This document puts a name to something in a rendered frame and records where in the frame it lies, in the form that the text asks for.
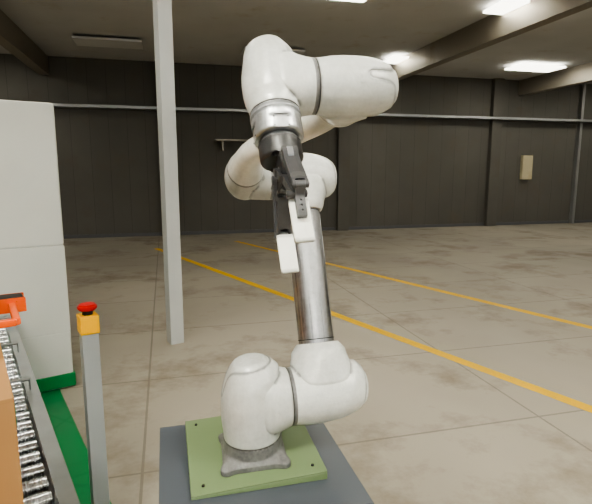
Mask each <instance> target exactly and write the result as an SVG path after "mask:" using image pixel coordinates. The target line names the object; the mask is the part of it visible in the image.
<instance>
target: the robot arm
mask: <svg viewBox="0 0 592 504"><path fill-rule="evenodd" d="M241 83H242V93H243V99H244V103H245V107H246V109H247V111H248V113H249V115H250V124H251V128H252V136H253V137H252V138H251V139H249V140H248V141H246V142H245V143H244V144H243V145H242V146H241V147H240V148H239V149H238V151H237V152H236V153H235V154H234V155H233V156H232V157H231V158H230V160H229V162H228V164H227V166H226V168H225V175H224V178H225V184H226V187H227V189H228V191H229V192H230V193H231V194H232V195H233V196H234V197H235V198H237V199H240V200H250V199H252V200H273V216H274V233H275V235H274V238H275V239H277V246H278V253H279V260H280V267H281V273H282V274H288V273H291V276H292V285H293V295H294V304H295V314H296V323H297V333H298V342H299V345H296V346H295V348H294V349H293V351H292V353H291V361H290V367H280V366H278V363H277V362H276V361H275V360H274V359H272V358H271V357H269V356H267V355H263V354H260V353H247V354H243V355H241V356H239V357H237V358H236V359H234V360H233V362H232V363H231V364H230V365H229V367H228V369H227V371H226V374H225V377H224V380H223V384H222V390H221V420H222V427H223V433H221V434H219V436H218V440H219V442H220V444H221V448H222V462H223V463H222V466H221V476H222V477H231V476H233V475H237V474H242V473H249V472H256V471H263V470H270V469H288V468H289V467H290V466H291V460H290V458H289V457H288V456H287V454H286V451H285V447H284V443H283V440H282V436H281V435H282V431H283V430H285V429H287V428H289V427H291V426H296V425H311V424H319V423H325V422H329V421H334V420H338V419H341V418H343V417H346V416H348V415H350V414H352V413H354V412H355V411H357V410H358V409H359V408H361V406H362V405H363V404H364V403H365V402H366V400H367V398H368V379H367V376H366V373H365V371H364V370H363V368H362V366H361V365H360V364H359V363H358V362H357V361H355V360H353V359H349V358H348V355H347V353H346V350H345V347H344V346H343V345H342V344H341V343H340V342H339V341H338V340H336V341H334V333H333V325H332V316H331V308H330V299H329V291H328V282H327V274H326V265H325V263H326V262H325V253H324V245H323V236H322V228H321V219H320V214H319V212H321V210H322V208H323V206H324V200H325V198H327V197H329V196H330V195H331V194H332V193H333V192H334V190H335V188H336V186H337V171H336V168H335V166H334V164H333V162H331V161H330V160H329V159H327V158H325V157H323V156H320V155H316V154H311V153H303V149H302V143H303V142H306V141H308V140H310V139H312V138H315V137H317V136H319V135H321V134H324V133H326V132H328V131H329V130H331V129H333V128H334V127H346V126H349V125H351V124H353V123H355V122H357V121H360V120H363V119H366V118H367V117H369V116H375V115H378V114H381V113H383V112H385V111H387V110H388V109H390V108H391V107H392V106H393V104H394V103H395V102H396V100H397V97H398V91H399V83H398V76H397V74H396V71H395V70H394V69H393V68H392V67H391V65H390V64H388V63H386V62H384V61H382V60H379V59H376V58H372V57H367V56H356V55H331V56H325V57H306V56H302V55H299V54H296V53H294V52H293V51H292V49H291V48H290V47H289V46H288V45H287V44H286V43H285V42H284V41H283V40H282V39H280V38H279V37H277V36H275V35H261V36H259V37H256V38H255V39H253V40H252V41H251V42H250V43H249V44H248V45H247V46H246V49H245V52H244V57H243V67H242V76H241ZM281 231H284V232H281Z"/></svg>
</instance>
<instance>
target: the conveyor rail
mask: <svg viewBox="0 0 592 504"><path fill-rule="evenodd" d="M6 332H7V335H8V340H9V343H12V342H18V346H19V352H18V351H17V344H16V345H10V346H11V349H12V353H13V358H14V360H15V364H16V369H17V370H18V375H19V378H20V379H22V378H27V377H30V382H31V390H30V389H29V381H25V382H21V385H22V388H23V393H24V395H25V399H26V403H27V405H28V411H29V412H30V419H31V424H33V427H32V429H33V430H34V434H35V436H36V437H35V439H36V441H37V444H38V450H39V451H40V456H42V459H41V463H43V466H44V468H45V471H44V474H45V476H47V481H49V485H48V489H49V490H50V491H51V495H52V496H53V500H52V502H53V504H80V502H79V499H78V496H77V493H76V491H75V488H74V485H73V482H72V479H71V477H70V474H69V471H68V468H67V465H66V463H65V460H64V457H63V454H62V452H61V449H60V446H59V443H58V440H57V438H56V435H55V432H54V429H53V426H52V424H51V421H50V418H49V415H48V413H47V410H46V407H45V404H44V401H43V399H42V396H41V393H40V390H39V387H38V385H37V382H36V379H35V376H34V374H33V371H32V368H31V365H30V362H29V360H28V357H27V354H26V351H25V348H24V346H23V343H22V340H21V337H20V335H19V332H18V329H17V326H13V327H6Z"/></svg>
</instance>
